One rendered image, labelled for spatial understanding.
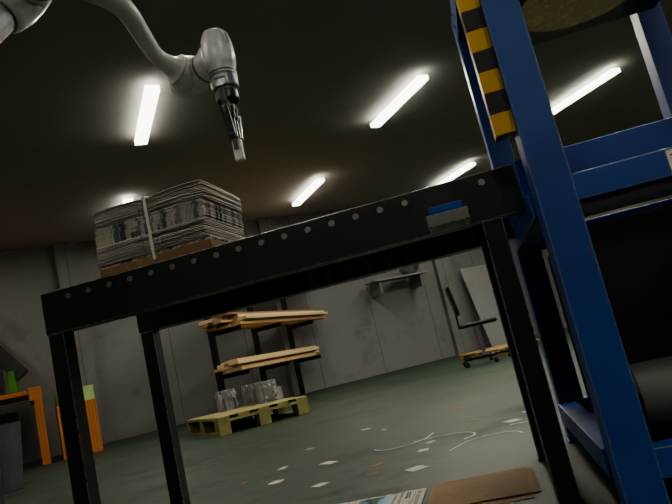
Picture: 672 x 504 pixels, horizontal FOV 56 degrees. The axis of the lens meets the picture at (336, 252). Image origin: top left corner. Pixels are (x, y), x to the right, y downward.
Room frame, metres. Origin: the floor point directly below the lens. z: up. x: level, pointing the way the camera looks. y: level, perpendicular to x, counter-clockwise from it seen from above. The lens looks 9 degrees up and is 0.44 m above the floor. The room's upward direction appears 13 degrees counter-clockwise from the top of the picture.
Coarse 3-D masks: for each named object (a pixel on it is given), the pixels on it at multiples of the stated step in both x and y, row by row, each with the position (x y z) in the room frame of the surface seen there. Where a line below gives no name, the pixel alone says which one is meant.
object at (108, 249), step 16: (112, 208) 1.86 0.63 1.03; (128, 208) 1.84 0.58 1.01; (96, 224) 1.87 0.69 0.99; (112, 224) 1.86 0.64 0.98; (128, 224) 1.84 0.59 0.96; (96, 240) 1.88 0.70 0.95; (112, 240) 1.86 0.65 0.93; (128, 240) 1.84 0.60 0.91; (112, 256) 1.85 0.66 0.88; (128, 256) 1.84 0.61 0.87; (144, 256) 1.84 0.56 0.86
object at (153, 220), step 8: (136, 200) 1.84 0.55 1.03; (152, 200) 1.83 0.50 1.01; (152, 208) 1.83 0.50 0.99; (144, 216) 1.83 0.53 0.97; (152, 216) 1.83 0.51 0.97; (144, 224) 1.83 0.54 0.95; (152, 224) 1.83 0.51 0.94; (144, 232) 1.84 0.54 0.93; (152, 232) 1.83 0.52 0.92; (144, 240) 1.83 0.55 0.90; (160, 240) 1.82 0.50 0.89; (144, 248) 1.83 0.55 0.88; (160, 248) 1.82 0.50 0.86
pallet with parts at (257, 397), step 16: (256, 384) 6.72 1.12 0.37; (272, 384) 6.70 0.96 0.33; (224, 400) 6.96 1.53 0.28; (256, 400) 6.90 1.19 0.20; (272, 400) 6.70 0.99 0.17; (288, 400) 6.19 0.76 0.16; (304, 400) 6.25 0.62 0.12; (208, 416) 6.65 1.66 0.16; (224, 416) 5.89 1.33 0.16; (240, 416) 5.95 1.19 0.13; (256, 416) 6.11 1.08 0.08; (272, 416) 6.89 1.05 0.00; (192, 432) 6.88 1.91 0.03; (208, 432) 6.38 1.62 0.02; (224, 432) 5.87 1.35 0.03
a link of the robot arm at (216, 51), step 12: (204, 36) 1.88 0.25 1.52; (216, 36) 1.87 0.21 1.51; (228, 36) 1.90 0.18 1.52; (204, 48) 1.87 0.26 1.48; (216, 48) 1.86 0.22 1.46; (228, 48) 1.88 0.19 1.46; (204, 60) 1.88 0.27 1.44; (216, 60) 1.86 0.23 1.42; (228, 60) 1.88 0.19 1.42; (204, 72) 1.91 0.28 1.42
